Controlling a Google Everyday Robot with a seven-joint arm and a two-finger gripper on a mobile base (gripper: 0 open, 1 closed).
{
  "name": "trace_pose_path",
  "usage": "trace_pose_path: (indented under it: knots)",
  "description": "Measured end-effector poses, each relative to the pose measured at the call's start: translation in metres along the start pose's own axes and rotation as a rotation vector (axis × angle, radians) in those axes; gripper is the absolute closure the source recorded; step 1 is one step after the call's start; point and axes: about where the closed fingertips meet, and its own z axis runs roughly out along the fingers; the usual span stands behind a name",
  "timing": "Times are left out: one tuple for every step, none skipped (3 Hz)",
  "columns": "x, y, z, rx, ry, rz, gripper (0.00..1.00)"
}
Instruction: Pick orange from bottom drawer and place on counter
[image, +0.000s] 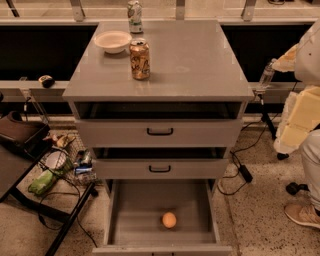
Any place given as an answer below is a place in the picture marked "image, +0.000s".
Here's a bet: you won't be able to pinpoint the white bowl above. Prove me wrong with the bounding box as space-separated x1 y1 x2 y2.
94 31 132 54

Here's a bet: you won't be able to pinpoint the black caster wheel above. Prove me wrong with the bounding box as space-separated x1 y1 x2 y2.
286 182 309 195

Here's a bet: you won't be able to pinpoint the gold soda can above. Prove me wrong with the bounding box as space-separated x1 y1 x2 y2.
129 38 150 80

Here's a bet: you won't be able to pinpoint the black round object on ledge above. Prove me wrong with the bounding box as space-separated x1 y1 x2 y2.
38 75 55 89

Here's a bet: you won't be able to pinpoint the grey top drawer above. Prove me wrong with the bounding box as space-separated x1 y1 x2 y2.
76 102 242 148

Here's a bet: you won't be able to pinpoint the grey drawer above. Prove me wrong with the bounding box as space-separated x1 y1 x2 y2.
92 180 232 256
76 102 242 148
93 148 228 179

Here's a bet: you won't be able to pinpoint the dark side table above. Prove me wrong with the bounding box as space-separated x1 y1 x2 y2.
0 141 97 256

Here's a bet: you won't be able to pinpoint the wire basket of snacks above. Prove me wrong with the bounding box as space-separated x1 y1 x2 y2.
41 132 97 186

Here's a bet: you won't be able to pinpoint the orange fruit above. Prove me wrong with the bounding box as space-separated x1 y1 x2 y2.
162 212 177 229

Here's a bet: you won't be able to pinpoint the grey drawer cabinet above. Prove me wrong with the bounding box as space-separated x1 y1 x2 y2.
62 19 255 256

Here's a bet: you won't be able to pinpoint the black tripod stand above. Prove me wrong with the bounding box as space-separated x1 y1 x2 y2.
257 94 289 160

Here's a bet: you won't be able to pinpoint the clear plastic bottle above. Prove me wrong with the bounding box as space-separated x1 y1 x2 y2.
258 58 276 90

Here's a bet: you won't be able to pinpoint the person leg light trousers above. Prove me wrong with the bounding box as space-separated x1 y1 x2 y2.
300 130 320 211

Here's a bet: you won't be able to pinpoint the grey bottom drawer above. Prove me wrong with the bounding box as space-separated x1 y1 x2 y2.
92 180 232 256

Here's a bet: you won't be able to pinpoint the grey middle drawer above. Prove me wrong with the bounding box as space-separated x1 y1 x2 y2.
93 148 228 179

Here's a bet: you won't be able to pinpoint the black power adapter with cable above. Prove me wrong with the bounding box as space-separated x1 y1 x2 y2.
217 152 253 196

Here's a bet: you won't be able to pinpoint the brown bag on table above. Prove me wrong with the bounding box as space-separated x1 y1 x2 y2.
0 111 50 154

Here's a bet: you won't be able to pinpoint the tan shoe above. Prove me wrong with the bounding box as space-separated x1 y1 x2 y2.
284 204 320 229

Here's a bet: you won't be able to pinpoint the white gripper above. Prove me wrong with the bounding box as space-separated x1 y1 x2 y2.
272 45 320 154

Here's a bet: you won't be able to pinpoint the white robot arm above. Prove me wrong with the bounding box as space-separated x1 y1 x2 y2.
272 20 320 154

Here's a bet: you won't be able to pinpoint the green white soda can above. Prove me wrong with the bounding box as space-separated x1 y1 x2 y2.
127 0 143 33

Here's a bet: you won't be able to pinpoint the green chip bag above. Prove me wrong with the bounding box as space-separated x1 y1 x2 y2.
28 169 58 196

